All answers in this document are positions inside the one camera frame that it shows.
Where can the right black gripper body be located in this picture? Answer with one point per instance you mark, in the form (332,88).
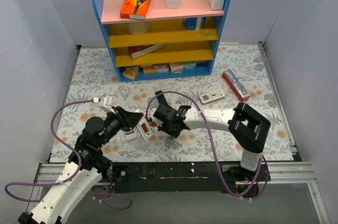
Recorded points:
(166,115)

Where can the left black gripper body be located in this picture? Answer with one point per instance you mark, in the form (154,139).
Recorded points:
(122,119)

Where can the small white remote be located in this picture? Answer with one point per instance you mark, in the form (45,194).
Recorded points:
(144,129)

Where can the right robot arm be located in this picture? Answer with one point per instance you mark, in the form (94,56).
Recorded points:
(247,126)

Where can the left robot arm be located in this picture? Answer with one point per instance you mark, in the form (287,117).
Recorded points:
(85,167)

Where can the grey white remote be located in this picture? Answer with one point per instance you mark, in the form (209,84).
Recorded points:
(130,135)

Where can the black slim remote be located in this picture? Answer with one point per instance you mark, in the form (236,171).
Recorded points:
(160,98)

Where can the white air conditioner remote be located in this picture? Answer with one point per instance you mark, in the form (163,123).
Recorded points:
(212,96)

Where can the yellow soap box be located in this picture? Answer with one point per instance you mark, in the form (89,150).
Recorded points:
(131,74)

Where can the white orange small box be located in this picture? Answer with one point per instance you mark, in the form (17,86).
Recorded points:
(161,68)

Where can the pale green small box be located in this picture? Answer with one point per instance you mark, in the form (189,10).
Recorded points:
(189,65)

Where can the red white book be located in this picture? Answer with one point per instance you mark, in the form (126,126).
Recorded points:
(140,50)

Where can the red toothpaste box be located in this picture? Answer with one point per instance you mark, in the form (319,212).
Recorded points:
(237,87)

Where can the blue wooden shelf unit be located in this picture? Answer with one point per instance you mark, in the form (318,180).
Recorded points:
(183,45)

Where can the floral table mat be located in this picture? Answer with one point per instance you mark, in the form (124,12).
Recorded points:
(94,76)

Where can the blue white tin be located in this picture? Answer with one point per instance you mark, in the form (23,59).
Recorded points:
(194,23)

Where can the orange razor box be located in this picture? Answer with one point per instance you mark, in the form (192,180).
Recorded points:
(135,9)

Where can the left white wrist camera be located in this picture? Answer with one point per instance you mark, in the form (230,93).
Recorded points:
(104,103)

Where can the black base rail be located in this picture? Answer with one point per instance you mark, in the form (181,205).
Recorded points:
(183,177)

